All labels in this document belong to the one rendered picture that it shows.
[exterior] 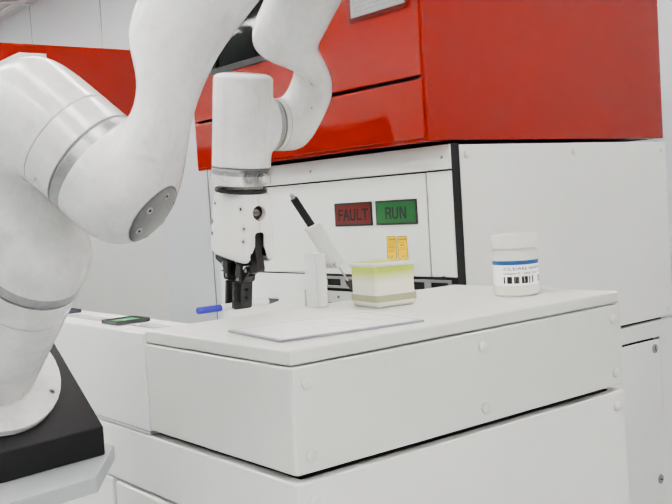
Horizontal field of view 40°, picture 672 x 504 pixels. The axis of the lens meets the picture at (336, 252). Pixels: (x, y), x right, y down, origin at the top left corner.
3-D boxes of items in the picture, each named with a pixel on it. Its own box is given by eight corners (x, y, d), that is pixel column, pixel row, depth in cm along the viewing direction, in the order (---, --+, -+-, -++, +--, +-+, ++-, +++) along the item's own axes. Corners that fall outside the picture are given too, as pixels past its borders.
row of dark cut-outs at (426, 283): (309, 286, 204) (309, 275, 204) (454, 293, 170) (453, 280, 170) (307, 286, 204) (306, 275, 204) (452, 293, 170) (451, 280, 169)
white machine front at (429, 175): (232, 330, 235) (221, 172, 233) (470, 361, 171) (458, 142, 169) (222, 332, 233) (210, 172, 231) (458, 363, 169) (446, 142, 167)
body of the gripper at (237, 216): (283, 184, 131) (281, 262, 133) (243, 177, 139) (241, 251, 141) (238, 186, 127) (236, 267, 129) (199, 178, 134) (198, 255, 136)
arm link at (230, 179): (284, 169, 132) (283, 190, 132) (249, 163, 138) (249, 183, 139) (234, 171, 126) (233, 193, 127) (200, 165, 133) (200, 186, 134)
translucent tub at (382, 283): (391, 300, 147) (388, 258, 147) (418, 303, 141) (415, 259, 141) (350, 306, 144) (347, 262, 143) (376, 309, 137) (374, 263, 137)
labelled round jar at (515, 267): (514, 291, 150) (511, 232, 150) (549, 292, 145) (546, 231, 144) (484, 296, 146) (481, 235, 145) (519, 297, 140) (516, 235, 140)
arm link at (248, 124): (253, 163, 139) (200, 164, 133) (255, 73, 136) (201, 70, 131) (287, 168, 132) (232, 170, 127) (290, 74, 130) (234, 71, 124)
